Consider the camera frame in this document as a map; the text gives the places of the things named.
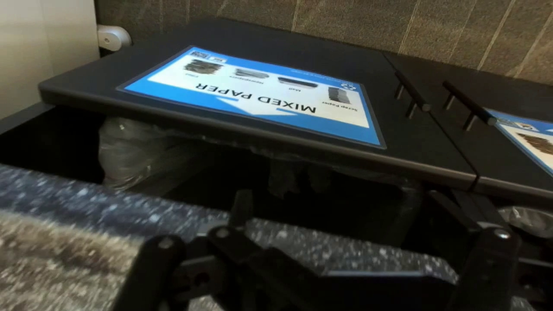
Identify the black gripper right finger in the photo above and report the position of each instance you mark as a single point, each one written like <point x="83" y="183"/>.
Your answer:
<point x="486" y="265"/>

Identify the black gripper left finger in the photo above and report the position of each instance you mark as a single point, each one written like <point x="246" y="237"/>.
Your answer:
<point x="173" y="270"/>

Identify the black recycling bin lid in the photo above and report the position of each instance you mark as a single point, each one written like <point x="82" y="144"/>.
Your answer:
<point x="403" y="132"/>

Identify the mixed paper sign up arrow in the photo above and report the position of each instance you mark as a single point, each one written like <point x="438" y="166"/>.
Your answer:
<point x="260" y="95"/>

